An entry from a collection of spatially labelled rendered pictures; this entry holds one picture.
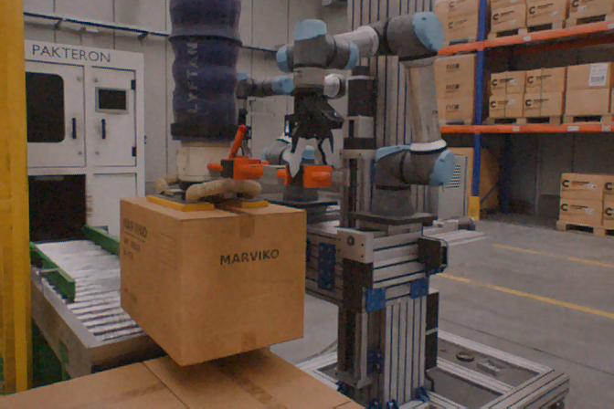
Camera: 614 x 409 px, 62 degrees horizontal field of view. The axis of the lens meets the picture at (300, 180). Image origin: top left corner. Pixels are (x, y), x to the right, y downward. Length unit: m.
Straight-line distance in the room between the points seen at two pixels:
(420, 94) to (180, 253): 0.84
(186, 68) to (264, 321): 0.80
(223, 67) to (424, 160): 0.69
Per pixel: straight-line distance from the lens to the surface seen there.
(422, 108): 1.62
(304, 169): 1.15
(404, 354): 2.21
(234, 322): 1.52
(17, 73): 2.49
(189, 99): 1.64
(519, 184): 10.37
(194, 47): 1.66
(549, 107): 8.80
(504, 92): 9.16
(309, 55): 1.20
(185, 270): 1.42
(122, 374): 1.81
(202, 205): 1.55
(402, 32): 1.60
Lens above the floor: 1.28
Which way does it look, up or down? 4 degrees down
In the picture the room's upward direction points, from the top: 1 degrees clockwise
